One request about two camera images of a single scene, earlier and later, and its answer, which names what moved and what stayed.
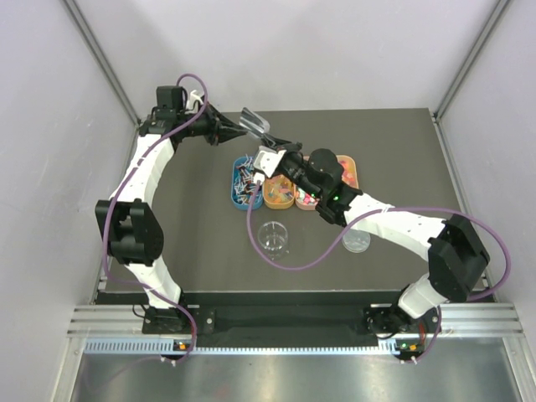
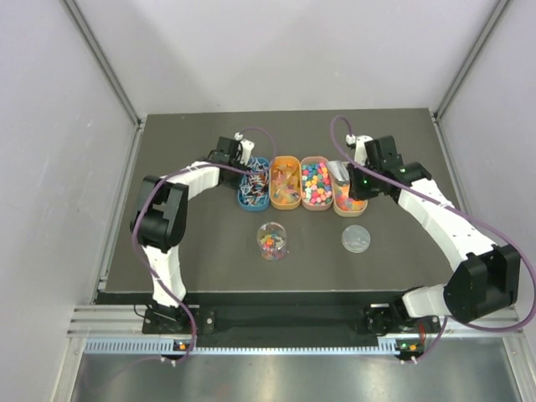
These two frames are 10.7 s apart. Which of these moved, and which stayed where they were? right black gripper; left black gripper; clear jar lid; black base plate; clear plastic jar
Moved: right black gripper; left black gripper
Stayed: clear plastic jar; clear jar lid; black base plate
